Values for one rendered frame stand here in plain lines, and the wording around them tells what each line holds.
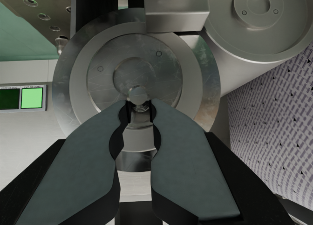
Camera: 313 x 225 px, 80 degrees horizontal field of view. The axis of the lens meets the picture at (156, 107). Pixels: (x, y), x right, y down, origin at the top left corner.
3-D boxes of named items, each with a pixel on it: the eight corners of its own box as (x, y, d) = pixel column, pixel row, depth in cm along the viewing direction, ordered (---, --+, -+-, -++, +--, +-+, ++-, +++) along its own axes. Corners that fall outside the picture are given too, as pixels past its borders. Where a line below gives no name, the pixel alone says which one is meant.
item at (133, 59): (167, 22, 15) (195, 111, 14) (166, 35, 17) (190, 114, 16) (75, 44, 15) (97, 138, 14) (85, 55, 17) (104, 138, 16)
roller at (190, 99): (197, 18, 17) (209, 148, 15) (171, 88, 43) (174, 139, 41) (69, 23, 17) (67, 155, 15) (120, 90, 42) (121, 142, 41)
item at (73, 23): (78, -115, 21) (75, 44, 18) (118, 17, 44) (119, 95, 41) (73, -114, 21) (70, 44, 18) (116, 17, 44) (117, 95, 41)
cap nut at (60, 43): (66, 37, 50) (65, 53, 49) (72, 44, 53) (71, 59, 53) (52, 37, 50) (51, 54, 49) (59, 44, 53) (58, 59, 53)
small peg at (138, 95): (146, 81, 12) (152, 103, 11) (147, 92, 14) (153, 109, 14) (123, 88, 11) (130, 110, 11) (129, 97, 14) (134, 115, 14)
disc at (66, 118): (213, 3, 18) (229, 167, 16) (211, 7, 18) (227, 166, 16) (53, 9, 17) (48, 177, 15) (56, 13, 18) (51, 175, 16)
